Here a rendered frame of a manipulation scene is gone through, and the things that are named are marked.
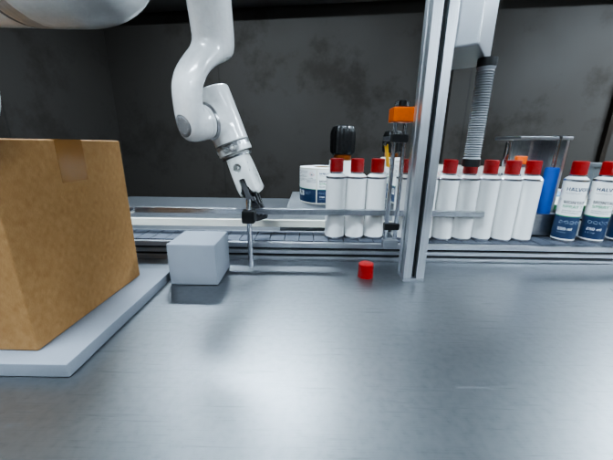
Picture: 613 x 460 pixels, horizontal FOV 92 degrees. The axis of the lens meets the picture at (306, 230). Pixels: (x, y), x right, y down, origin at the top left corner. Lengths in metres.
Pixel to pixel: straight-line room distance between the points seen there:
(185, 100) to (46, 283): 0.41
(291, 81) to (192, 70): 2.67
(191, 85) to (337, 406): 0.61
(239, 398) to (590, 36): 3.84
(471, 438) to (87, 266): 0.57
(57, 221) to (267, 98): 2.96
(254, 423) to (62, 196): 0.40
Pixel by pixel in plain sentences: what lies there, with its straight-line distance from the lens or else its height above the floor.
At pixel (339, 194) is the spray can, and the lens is 0.76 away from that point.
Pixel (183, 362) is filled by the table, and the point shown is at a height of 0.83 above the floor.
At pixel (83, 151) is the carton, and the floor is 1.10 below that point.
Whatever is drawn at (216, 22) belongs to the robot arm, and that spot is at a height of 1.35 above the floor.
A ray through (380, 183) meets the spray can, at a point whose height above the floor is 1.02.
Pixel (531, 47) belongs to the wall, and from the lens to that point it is 3.68.
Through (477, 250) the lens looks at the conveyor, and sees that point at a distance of 0.87.
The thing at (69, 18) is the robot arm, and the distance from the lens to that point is 0.31.
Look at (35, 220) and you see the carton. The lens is 0.52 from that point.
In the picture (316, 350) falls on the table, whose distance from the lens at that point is 0.47.
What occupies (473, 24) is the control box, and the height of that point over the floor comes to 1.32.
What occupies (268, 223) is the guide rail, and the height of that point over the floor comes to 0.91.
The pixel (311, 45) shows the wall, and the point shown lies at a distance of 3.38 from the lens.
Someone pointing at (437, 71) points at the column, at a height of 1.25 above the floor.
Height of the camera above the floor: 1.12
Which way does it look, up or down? 16 degrees down
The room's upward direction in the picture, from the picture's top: 1 degrees clockwise
